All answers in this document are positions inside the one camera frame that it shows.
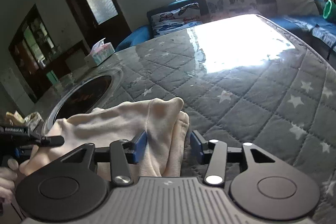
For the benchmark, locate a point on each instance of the cream beige garment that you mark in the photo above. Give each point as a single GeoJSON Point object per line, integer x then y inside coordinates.
{"type": "Point", "coordinates": [164, 121]}

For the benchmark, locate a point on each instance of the right butterfly cushion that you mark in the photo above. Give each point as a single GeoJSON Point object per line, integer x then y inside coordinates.
{"type": "Point", "coordinates": [222, 9]}

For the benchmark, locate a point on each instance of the person left hand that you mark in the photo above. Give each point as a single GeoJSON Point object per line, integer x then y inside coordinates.
{"type": "Point", "coordinates": [8, 176]}

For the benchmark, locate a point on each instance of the left butterfly cushion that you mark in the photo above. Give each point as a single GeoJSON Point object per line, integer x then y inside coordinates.
{"type": "Point", "coordinates": [171, 21]}

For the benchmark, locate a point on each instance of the green plastic bowl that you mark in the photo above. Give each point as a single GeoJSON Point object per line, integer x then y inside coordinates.
{"type": "Point", "coordinates": [329, 11]}

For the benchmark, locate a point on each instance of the dark wooden door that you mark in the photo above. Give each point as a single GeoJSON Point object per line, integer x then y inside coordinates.
{"type": "Point", "coordinates": [100, 19]}

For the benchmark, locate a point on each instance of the black round induction cooktop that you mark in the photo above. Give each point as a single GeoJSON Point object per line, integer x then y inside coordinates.
{"type": "Point", "coordinates": [89, 94]}

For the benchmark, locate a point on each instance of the grey quilted star tablecloth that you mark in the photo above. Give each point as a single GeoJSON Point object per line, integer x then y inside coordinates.
{"type": "Point", "coordinates": [242, 79]}

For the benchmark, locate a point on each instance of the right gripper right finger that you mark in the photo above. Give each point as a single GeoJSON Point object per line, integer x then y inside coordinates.
{"type": "Point", "coordinates": [212, 153]}

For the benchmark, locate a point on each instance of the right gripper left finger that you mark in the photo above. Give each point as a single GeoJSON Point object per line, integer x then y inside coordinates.
{"type": "Point", "coordinates": [122, 154]}

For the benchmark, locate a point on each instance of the dark wooden display cabinet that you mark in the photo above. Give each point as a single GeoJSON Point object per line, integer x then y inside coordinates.
{"type": "Point", "coordinates": [41, 62]}

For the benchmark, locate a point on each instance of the blue sofa bench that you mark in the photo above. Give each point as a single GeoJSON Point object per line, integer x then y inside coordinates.
{"type": "Point", "coordinates": [303, 18]}

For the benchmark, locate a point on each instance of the white tissue box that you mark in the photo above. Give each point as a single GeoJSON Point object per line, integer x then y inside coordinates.
{"type": "Point", "coordinates": [99, 53]}

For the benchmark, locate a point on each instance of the butterfly cushion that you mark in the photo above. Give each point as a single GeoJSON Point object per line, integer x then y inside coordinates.
{"type": "Point", "coordinates": [222, 9]}
{"type": "Point", "coordinates": [171, 21]}

